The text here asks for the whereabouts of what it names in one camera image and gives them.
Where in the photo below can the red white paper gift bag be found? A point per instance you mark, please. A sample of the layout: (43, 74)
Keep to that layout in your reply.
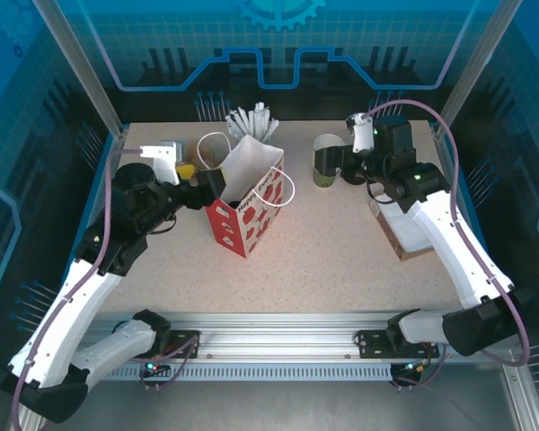
(251, 224)

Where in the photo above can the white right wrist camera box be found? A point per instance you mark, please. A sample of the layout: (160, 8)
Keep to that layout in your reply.
(361, 134)

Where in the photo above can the aluminium mounting rail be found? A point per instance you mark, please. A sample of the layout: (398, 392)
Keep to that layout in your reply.
(274, 332)

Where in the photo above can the small circuit board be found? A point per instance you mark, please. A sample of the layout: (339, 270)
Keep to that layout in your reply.
(155, 369)
(415, 366)

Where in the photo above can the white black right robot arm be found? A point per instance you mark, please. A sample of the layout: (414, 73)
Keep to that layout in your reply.
(453, 251)

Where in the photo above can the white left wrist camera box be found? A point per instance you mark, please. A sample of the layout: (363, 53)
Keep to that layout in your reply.
(164, 164)

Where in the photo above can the grey metal panel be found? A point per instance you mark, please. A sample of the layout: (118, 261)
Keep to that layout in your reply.
(274, 408)

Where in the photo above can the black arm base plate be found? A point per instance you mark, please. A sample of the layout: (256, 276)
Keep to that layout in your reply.
(184, 343)
(373, 343)

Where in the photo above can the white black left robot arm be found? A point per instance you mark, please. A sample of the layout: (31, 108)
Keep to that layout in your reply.
(72, 314)

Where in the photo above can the black plastic cup lid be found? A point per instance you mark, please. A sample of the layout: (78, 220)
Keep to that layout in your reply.
(357, 178)
(357, 181)

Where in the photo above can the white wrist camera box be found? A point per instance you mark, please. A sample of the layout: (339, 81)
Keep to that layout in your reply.
(164, 164)
(361, 134)

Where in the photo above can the aluminium frame post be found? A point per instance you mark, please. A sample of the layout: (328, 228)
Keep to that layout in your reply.
(83, 67)
(474, 67)

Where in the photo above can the brown cardboard napkin box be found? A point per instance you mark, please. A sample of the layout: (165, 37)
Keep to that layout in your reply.
(386, 233)

